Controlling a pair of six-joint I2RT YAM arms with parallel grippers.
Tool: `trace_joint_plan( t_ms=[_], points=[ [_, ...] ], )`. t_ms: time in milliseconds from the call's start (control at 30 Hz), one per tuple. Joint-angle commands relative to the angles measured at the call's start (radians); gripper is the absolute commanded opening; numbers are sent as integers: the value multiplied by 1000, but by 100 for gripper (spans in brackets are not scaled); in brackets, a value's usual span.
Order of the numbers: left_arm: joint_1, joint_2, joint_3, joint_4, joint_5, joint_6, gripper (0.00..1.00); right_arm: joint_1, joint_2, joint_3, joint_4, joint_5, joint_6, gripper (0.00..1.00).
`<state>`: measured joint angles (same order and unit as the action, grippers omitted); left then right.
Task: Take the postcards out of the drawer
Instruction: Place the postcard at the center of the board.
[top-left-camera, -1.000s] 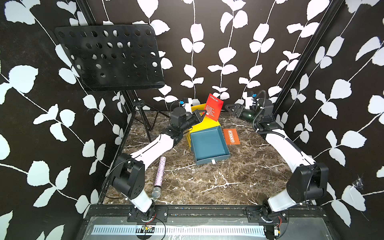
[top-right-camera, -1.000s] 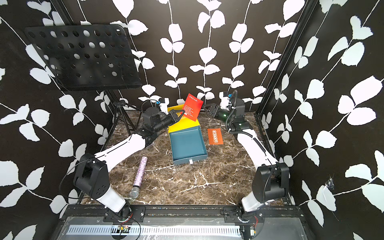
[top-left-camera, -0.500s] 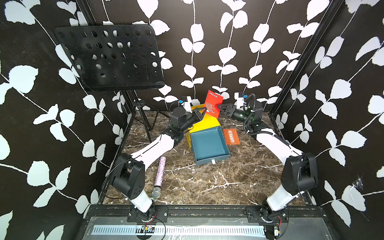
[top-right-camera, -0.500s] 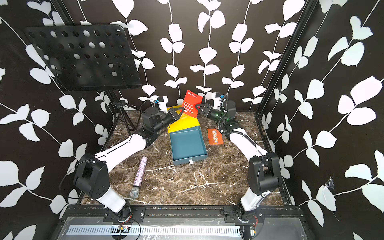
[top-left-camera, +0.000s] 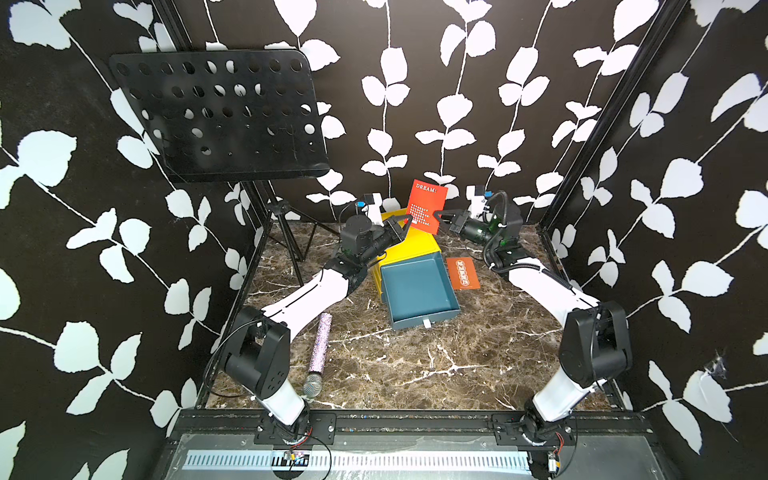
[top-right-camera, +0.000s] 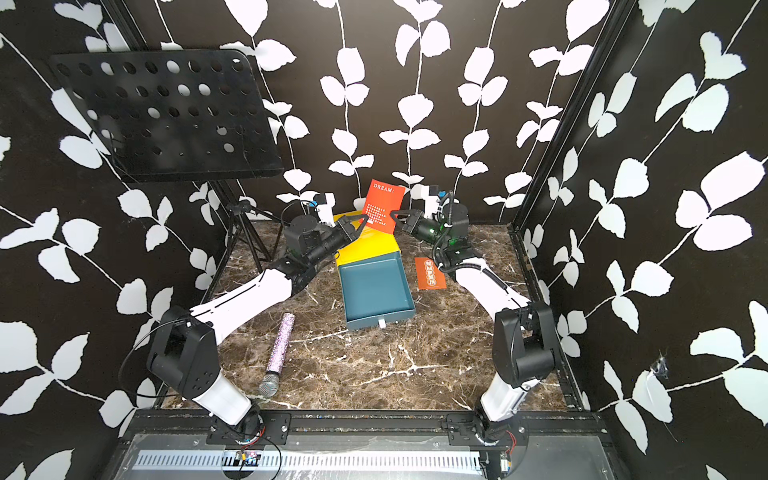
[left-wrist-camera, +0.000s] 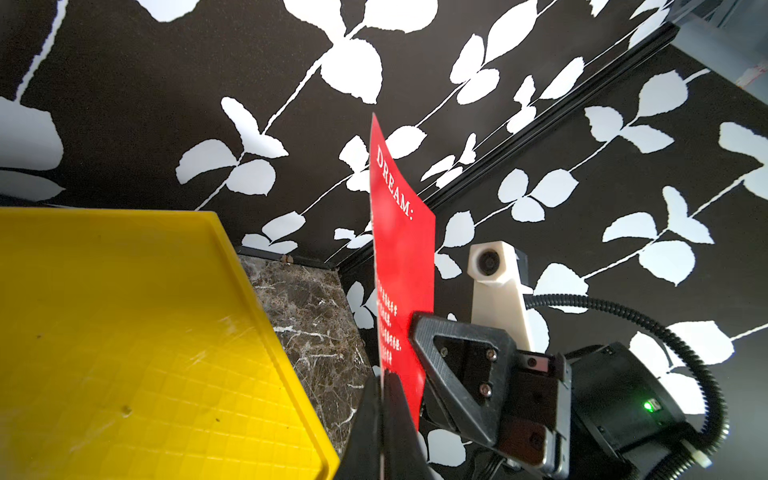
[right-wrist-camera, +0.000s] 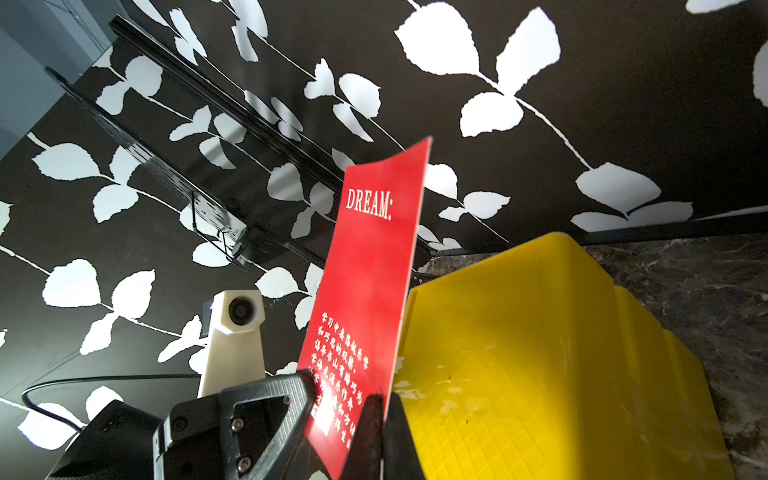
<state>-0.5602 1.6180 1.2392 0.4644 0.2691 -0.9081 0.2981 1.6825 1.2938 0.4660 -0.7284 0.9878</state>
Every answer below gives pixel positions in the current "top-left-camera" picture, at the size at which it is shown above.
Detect red dream postcard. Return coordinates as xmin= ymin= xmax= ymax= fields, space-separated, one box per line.
xmin=407 ymin=180 xmax=448 ymax=235

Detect orange postcard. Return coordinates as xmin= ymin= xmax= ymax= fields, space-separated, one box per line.
xmin=446 ymin=257 xmax=480 ymax=291

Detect teal top drawer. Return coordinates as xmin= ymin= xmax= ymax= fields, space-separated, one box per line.
xmin=382 ymin=252 xmax=461 ymax=330

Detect yellow drawer cabinet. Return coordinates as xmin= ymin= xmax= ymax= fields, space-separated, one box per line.
xmin=372 ymin=228 xmax=441 ymax=297

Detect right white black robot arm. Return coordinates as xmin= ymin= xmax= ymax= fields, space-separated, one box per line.
xmin=432 ymin=191 xmax=633 ymax=431

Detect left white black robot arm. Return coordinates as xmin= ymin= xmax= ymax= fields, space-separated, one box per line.
xmin=219 ymin=214 xmax=413 ymax=443

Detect black tripod stand legs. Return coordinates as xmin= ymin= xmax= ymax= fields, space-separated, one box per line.
xmin=245 ymin=180 xmax=339 ymax=286

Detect glitter purple microphone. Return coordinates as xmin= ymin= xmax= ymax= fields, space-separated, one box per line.
xmin=303 ymin=313 xmax=332 ymax=399

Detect black perforated music stand tray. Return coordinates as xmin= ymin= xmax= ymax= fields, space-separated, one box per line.
xmin=109 ymin=49 xmax=330 ymax=183

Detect black base rail with mounts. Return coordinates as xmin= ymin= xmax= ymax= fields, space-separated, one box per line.
xmin=158 ymin=409 xmax=661 ymax=468

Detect white slotted cable duct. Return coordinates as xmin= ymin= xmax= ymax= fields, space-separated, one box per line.
xmin=181 ymin=450 xmax=530 ymax=475

